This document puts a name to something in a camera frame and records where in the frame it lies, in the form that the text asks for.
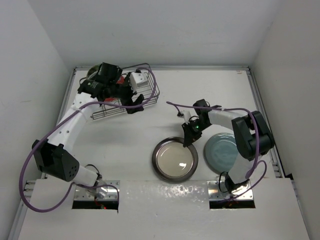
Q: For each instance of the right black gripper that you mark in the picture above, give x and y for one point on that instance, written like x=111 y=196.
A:
x=190 y=136

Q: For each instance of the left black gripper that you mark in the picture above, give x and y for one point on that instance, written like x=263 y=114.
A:
x=128 y=100

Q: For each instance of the red and teal floral plate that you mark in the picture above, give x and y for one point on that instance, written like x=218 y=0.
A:
x=119 y=82

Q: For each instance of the brown rimmed cream plate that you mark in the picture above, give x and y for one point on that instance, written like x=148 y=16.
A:
x=172 y=162

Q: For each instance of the light blue ceramic plate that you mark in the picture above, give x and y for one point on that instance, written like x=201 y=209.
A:
x=220 y=152

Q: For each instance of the mint green flower plate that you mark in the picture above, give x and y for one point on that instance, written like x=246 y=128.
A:
x=92 y=71

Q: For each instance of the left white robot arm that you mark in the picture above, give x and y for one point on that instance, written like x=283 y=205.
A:
x=53 y=154

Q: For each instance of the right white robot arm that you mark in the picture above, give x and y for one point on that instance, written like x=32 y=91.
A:
x=253 y=137

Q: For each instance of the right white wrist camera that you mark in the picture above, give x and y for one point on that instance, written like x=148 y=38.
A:
x=184 y=114

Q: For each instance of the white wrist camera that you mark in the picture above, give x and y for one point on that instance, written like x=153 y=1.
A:
x=184 y=114
x=137 y=80

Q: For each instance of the wire dish rack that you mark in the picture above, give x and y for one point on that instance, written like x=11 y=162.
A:
x=150 y=92

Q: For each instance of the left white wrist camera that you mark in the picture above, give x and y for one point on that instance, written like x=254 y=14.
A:
x=137 y=80

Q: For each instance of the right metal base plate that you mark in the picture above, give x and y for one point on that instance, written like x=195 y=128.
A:
x=217 y=191

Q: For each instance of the metal base plate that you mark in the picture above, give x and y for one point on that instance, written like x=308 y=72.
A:
x=108 y=192
x=217 y=191

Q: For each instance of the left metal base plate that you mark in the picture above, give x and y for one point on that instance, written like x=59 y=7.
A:
x=108 y=192

